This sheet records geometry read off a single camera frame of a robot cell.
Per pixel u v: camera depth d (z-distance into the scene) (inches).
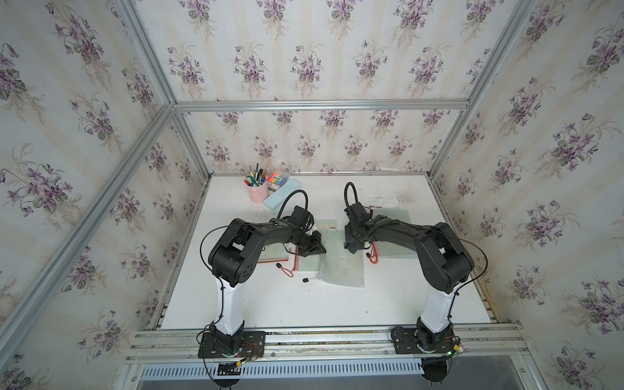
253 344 28.4
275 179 46.5
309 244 33.9
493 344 29.0
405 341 28.9
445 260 19.6
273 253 38.2
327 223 39.9
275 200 42.3
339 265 35.6
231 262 20.4
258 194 41.0
